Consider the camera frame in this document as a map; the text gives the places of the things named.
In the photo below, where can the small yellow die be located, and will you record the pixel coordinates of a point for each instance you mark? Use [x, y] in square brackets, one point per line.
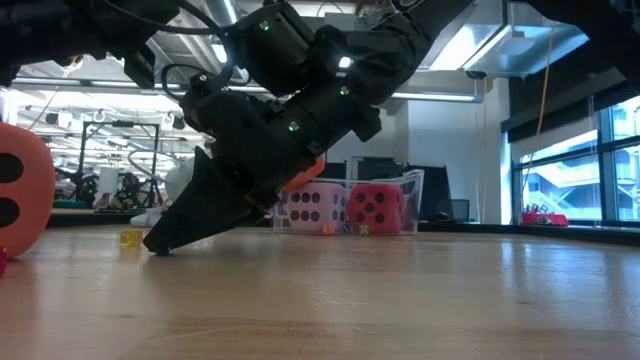
[131, 237]

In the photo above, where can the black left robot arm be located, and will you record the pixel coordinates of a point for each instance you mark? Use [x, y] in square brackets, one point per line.
[25, 35]

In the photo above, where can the ceiling security camera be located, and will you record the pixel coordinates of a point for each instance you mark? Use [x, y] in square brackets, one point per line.
[476, 75]

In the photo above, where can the black aluminium table frame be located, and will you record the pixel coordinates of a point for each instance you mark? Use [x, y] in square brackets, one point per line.
[550, 232]

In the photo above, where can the orange foam die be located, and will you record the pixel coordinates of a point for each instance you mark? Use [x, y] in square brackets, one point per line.
[305, 176]
[35, 200]

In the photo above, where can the clear plastic bin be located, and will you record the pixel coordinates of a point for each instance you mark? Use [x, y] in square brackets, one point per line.
[415, 200]

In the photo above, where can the pink foam die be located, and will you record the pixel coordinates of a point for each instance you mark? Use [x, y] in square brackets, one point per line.
[317, 207]

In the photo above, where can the black background stand frame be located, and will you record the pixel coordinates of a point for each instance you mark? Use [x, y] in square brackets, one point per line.
[120, 124]

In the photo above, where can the small green die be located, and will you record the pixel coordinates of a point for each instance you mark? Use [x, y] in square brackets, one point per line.
[364, 229]

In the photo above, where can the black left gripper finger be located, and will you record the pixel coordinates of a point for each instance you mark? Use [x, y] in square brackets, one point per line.
[165, 15]

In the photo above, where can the small orange die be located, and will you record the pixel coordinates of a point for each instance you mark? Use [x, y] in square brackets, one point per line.
[328, 229]

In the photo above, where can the red object at window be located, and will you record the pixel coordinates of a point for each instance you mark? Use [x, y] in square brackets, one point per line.
[545, 219]

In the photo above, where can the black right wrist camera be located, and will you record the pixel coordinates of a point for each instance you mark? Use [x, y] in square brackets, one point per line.
[215, 110]

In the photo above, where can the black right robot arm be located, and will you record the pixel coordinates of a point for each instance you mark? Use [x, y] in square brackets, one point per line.
[400, 50]

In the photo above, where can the small blue die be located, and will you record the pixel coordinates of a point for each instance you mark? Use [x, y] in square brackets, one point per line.
[346, 227]
[163, 252]

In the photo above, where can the red foam die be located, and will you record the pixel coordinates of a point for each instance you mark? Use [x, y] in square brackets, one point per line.
[375, 210]

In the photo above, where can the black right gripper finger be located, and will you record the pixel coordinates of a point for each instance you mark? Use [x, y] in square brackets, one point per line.
[210, 210]

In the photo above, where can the silver air duct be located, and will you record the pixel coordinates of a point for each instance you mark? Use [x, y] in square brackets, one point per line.
[530, 47]

